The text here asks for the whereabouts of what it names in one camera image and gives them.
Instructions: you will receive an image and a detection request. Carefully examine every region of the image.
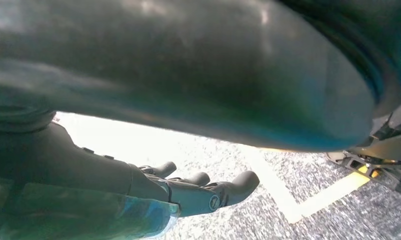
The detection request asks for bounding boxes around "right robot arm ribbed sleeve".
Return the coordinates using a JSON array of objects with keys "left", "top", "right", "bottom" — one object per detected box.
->
[{"left": 0, "top": 102, "right": 57, "bottom": 134}]

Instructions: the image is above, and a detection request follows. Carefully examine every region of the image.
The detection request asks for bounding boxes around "black robot leg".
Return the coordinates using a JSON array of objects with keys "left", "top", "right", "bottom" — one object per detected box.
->
[{"left": 278, "top": 0, "right": 401, "bottom": 200}]

